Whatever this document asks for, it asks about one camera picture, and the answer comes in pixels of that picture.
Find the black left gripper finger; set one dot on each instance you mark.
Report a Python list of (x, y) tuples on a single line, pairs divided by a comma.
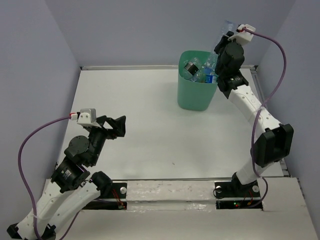
[(120, 126), (107, 123)]

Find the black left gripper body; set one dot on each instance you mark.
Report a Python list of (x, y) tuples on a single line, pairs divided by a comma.
[(99, 135)]

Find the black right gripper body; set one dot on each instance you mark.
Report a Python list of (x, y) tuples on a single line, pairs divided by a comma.
[(220, 47)]

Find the small blue-label bottle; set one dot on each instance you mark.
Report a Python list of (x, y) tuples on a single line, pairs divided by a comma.
[(211, 78)]

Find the black-label clear bottle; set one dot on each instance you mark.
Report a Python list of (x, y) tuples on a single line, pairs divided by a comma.
[(192, 66)]

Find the clear bottle white cap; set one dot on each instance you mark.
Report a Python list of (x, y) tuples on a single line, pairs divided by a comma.
[(199, 76)]

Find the white-cap blue-label drink bottle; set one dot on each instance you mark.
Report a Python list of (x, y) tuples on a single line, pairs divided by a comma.
[(185, 73)]

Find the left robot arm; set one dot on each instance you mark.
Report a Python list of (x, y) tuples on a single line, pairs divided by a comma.
[(71, 186)]

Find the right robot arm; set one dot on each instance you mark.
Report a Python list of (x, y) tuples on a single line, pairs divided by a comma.
[(270, 139)]

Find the green plastic bin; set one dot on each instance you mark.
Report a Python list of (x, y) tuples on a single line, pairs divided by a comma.
[(194, 96)]

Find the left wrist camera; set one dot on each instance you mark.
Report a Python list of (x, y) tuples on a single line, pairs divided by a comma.
[(86, 117)]

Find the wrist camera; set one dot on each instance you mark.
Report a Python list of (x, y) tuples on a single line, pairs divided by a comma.
[(86, 117), (243, 34)]

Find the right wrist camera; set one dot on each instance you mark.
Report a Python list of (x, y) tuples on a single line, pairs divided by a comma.
[(243, 34)]

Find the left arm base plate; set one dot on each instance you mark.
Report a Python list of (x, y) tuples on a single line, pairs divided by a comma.
[(114, 200)]

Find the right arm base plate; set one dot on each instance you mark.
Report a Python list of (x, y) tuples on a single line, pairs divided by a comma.
[(229, 199)]

